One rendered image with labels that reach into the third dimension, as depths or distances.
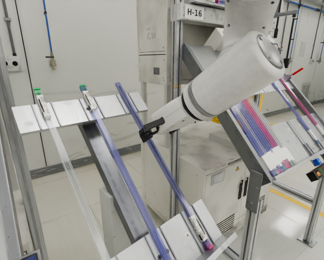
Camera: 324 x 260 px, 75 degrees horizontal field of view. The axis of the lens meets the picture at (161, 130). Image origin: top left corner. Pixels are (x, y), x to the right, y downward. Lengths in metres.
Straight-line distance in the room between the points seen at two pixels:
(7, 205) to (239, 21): 0.56
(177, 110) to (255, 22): 0.20
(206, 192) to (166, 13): 0.93
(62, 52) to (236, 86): 2.09
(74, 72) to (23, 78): 0.44
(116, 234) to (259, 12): 0.58
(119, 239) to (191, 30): 1.08
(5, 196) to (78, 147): 1.99
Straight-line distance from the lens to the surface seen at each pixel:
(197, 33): 1.35
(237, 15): 0.42
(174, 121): 0.43
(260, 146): 0.94
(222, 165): 1.19
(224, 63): 0.36
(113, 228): 0.62
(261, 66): 0.33
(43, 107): 0.56
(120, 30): 2.54
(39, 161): 2.49
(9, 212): 0.55
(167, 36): 1.21
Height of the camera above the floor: 1.14
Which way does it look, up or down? 18 degrees down
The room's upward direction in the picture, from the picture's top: straight up
